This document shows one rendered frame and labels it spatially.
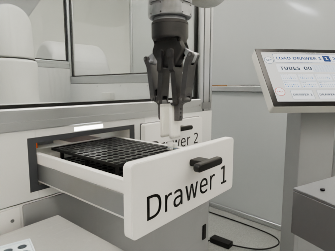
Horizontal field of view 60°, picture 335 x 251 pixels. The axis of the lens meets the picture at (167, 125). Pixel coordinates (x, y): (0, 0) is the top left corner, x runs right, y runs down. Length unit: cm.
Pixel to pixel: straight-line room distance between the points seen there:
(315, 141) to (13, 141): 116
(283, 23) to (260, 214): 140
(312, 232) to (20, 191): 55
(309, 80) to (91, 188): 103
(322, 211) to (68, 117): 53
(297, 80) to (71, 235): 102
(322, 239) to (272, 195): 176
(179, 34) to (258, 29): 174
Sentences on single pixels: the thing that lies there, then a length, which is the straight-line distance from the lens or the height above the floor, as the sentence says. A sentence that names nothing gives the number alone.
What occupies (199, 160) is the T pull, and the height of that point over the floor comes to 91.
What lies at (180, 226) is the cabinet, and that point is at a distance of 107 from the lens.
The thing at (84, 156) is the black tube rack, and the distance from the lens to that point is 58.
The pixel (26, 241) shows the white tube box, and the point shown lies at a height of 80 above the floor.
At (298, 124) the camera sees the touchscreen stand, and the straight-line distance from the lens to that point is 137.
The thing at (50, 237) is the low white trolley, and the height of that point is 76.
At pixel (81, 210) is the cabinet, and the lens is 75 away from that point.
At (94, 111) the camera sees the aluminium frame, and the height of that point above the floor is 97.
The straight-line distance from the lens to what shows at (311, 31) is 215.
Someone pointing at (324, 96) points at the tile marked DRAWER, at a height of 100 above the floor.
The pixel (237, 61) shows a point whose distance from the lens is 235.
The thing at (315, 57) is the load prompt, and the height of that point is 116.
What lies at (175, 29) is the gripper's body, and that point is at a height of 114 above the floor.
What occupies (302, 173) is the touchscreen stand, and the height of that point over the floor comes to 66.
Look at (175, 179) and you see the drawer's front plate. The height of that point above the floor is 89.
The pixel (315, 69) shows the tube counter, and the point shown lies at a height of 110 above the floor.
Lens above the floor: 103
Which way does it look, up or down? 7 degrees down
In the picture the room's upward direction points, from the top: straight up
